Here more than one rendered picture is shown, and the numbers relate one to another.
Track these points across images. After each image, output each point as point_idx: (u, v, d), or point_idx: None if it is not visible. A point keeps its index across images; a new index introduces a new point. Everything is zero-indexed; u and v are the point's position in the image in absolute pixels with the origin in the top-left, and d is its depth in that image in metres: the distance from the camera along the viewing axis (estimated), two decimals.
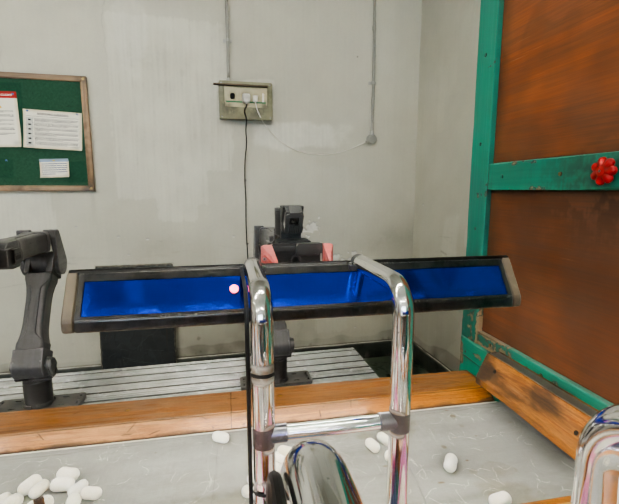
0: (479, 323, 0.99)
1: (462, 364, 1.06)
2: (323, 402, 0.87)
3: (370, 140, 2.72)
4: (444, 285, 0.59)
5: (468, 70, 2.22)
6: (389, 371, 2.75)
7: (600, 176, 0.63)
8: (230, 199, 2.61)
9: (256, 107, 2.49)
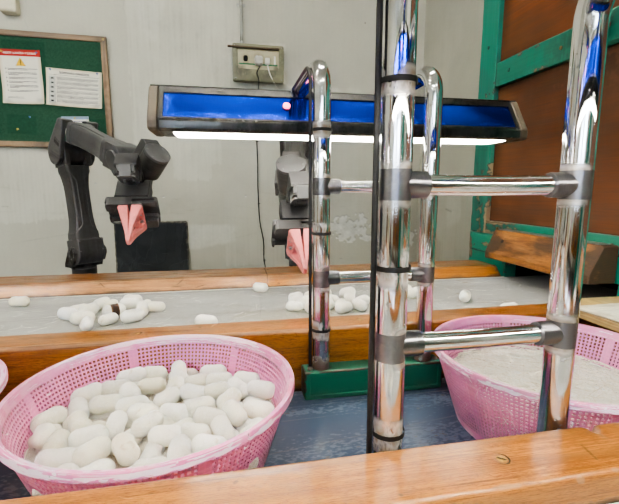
0: (487, 213, 1.09)
1: (471, 257, 1.16)
2: (348, 271, 0.97)
3: None
4: (461, 117, 0.69)
5: (472, 29, 2.32)
6: None
7: None
8: (243, 159, 2.71)
9: (268, 69, 2.59)
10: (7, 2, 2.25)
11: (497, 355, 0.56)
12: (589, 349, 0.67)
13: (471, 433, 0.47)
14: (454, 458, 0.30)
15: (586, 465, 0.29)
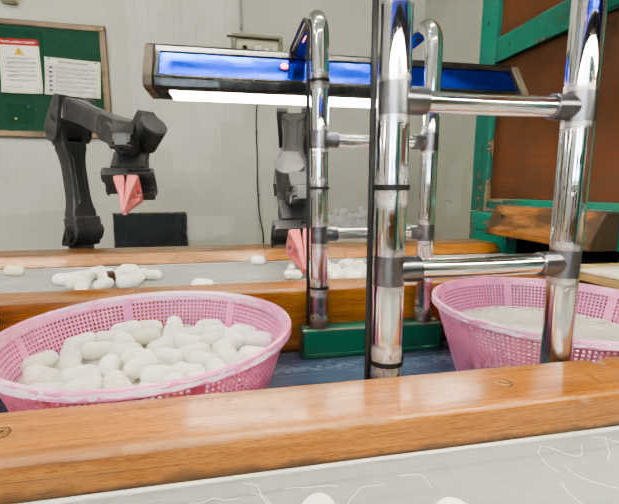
0: (487, 191, 1.08)
1: (471, 237, 1.15)
2: (348, 246, 0.96)
3: None
4: (462, 81, 0.68)
5: (472, 18, 2.31)
6: None
7: None
8: (242, 150, 2.70)
9: None
10: None
11: (498, 313, 0.55)
12: (591, 314, 0.66)
13: None
14: (454, 382, 0.29)
15: (591, 388, 0.28)
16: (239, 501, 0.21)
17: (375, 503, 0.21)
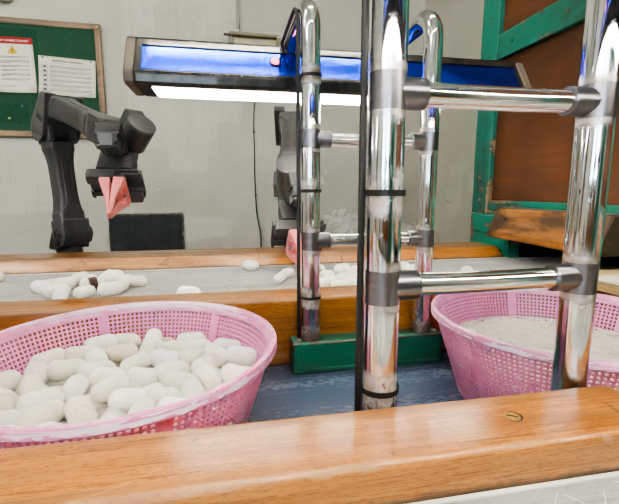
0: (489, 192, 1.04)
1: (472, 240, 1.12)
2: (344, 250, 0.93)
3: None
4: (463, 77, 0.65)
5: (473, 16, 2.28)
6: None
7: None
8: (239, 150, 2.66)
9: None
10: None
11: (502, 325, 0.51)
12: (600, 323, 0.62)
13: None
14: (457, 415, 0.25)
15: (613, 422, 0.24)
16: None
17: None
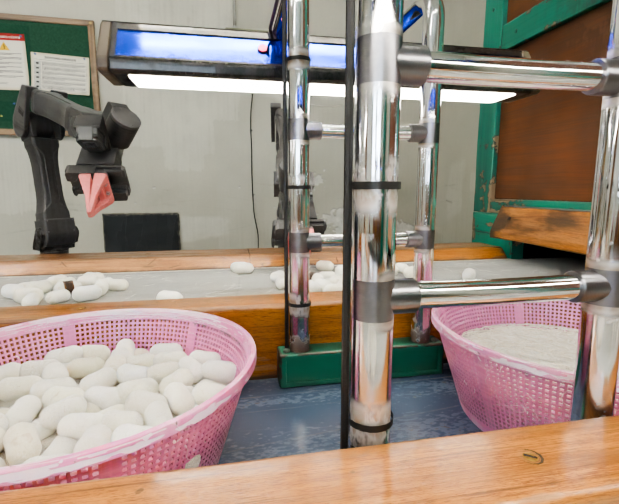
0: (492, 191, 1.00)
1: (474, 240, 1.07)
2: (340, 251, 0.88)
3: None
4: None
5: (474, 12, 2.23)
6: None
7: None
8: (236, 149, 2.62)
9: None
10: None
11: (509, 334, 0.47)
12: None
13: (479, 426, 0.39)
14: (463, 456, 0.21)
15: None
16: None
17: None
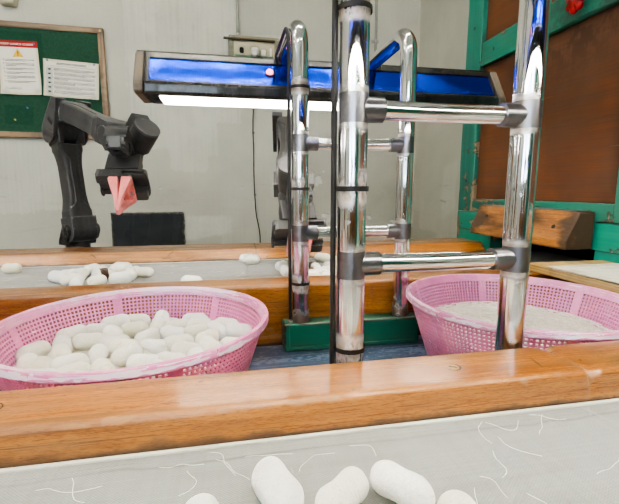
0: (474, 191, 1.11)
1: (459, 236, 1.18)
2: (336, 245, 0.99)
3: None
4: (441, 86, 0.71)
5: (466, 20, 2.34)
6: None
7: (572, 5, 0.75)
8: (239, 151, 2.73)
9: None
10: None
11: (471, 308, 0.58)
12: (564, 309, 0.68)
13: None
14: (409, 366, 0.31)
15: (531, 371, 0.31)
16: (204, 466, 0.24)
17: (324, 468, 0.24)
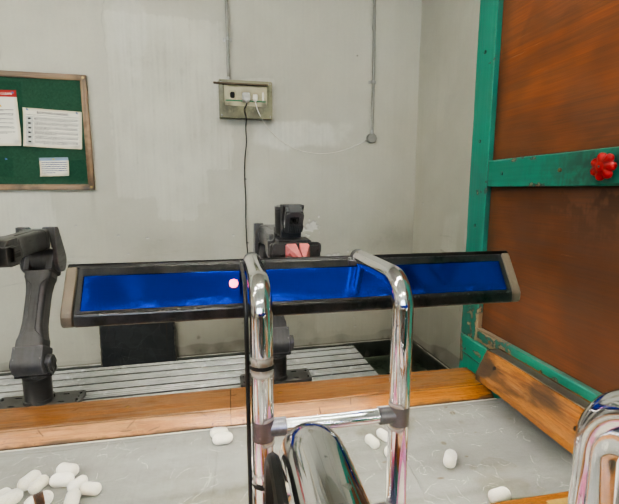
0: (479, 320, 0.99)
1: (462, 361, 1.06)
2: (323, 398, 0.87)
3: (370, 139, 2.72)
4: (443, 280, 0.59)
5: (468, 68, 2.22)
6: (389, 370, 2.75)
7: (599, 172, 0.63)
8: (230, 198, 2.61)
9: (256, 106, 2.49)
10: None
11: None
12: None
13: None
14: None
15: None
16: None
17: None
